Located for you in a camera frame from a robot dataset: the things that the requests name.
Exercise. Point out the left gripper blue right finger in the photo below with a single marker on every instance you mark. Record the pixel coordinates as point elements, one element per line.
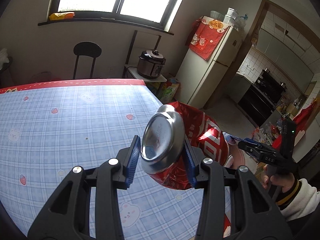
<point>192,158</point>

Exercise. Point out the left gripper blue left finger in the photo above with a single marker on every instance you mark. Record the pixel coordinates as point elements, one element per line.
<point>128,158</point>

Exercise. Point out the brown plastic trash bin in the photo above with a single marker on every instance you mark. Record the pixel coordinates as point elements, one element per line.
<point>238,157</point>

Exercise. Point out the black kitchen stove unit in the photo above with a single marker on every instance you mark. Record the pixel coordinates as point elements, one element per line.
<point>260,100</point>

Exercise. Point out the person's right hand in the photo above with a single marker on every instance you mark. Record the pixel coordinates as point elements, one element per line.
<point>286,182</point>

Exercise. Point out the plastic bags pile on floor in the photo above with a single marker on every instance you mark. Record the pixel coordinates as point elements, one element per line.
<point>267,133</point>

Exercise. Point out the red hanging garment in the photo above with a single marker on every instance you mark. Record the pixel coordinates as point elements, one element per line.
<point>300,120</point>

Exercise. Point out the colourful bags by fridge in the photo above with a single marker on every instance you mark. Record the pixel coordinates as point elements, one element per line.
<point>165,91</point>

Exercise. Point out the white refrigerator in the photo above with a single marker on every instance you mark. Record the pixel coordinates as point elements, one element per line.
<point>199,77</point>

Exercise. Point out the small white side table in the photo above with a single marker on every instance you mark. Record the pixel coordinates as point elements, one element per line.
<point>131,72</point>

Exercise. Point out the blue plaid tablecloth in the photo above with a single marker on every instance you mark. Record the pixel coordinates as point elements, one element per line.
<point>46,132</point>

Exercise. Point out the silver electric pressure cooker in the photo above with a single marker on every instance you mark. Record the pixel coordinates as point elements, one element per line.
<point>151,63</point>

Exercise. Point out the red cloth on refrigerator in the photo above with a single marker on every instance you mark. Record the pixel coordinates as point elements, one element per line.
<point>205,36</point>

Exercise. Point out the containers on top of fridge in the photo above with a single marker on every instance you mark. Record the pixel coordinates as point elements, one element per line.
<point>231,18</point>

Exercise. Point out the dark framed window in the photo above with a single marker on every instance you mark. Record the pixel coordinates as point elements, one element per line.
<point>151,14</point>

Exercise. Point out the yellow package on windowsill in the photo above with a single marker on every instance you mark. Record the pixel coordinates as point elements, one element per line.
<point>57,16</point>

